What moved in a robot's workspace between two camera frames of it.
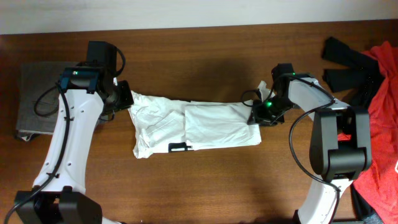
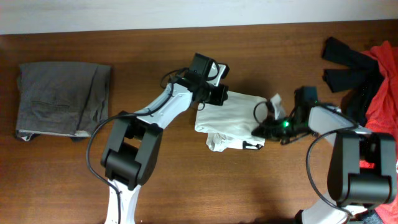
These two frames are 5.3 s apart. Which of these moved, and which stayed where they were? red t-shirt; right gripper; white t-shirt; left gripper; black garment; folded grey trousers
Moved: white t-shirt; left gripper; right gripper
Stayed: black garment; folded grey trousers; red t-shirt
